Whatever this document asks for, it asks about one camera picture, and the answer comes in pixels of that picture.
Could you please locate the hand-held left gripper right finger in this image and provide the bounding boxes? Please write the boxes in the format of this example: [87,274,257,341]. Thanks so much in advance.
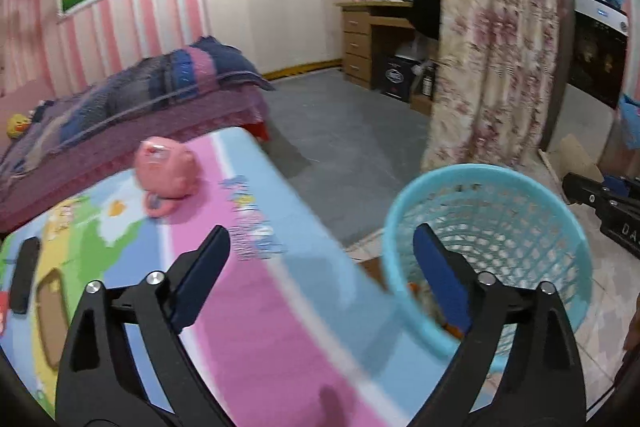
[407,223,588,427]

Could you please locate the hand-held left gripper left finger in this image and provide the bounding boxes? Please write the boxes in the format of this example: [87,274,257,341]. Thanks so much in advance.
[55,224,236,427]

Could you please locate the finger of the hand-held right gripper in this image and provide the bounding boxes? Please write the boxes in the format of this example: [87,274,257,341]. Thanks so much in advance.
[602,176,640,204]
[561,173,613,210]

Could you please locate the turquoise plastic basket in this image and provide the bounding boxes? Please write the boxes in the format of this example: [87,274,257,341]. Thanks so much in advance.
[382,163,593,375]

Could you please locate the cartoon bird printed tablecloth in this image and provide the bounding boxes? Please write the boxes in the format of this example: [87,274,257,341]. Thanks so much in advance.
[0,125,411,427]

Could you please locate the pink cartoon cup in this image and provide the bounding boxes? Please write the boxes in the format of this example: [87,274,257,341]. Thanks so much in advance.
[134,136,201,218]

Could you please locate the black glass front appliance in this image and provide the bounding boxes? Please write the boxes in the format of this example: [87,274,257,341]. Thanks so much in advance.
[567,0,631,110]

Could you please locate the brown phone case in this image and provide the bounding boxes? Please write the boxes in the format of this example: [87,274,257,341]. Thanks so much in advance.
[31,268,73,368]

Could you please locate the blue and floral curtain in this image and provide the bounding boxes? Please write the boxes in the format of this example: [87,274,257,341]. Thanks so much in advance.
[420,0,573,172]

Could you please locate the bed with purple dotted sheet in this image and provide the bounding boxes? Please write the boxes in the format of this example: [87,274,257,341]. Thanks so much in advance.
[0,36,276,233]

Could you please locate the black phone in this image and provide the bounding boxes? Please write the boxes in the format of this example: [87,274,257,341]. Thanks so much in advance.
[9,237,42,314]

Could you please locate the plaid patchwork blanket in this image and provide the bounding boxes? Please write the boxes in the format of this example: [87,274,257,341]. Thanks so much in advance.
[0,36,276,158]

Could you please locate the dark cardboard box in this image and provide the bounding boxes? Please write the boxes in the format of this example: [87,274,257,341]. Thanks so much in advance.
[382,52,418,100]

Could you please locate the yellow duck plush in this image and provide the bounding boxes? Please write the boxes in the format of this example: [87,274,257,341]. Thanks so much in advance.
[6,113,31,138]

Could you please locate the wooden desk with drawers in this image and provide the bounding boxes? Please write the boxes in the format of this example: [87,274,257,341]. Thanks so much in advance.
[336,1,433,90]

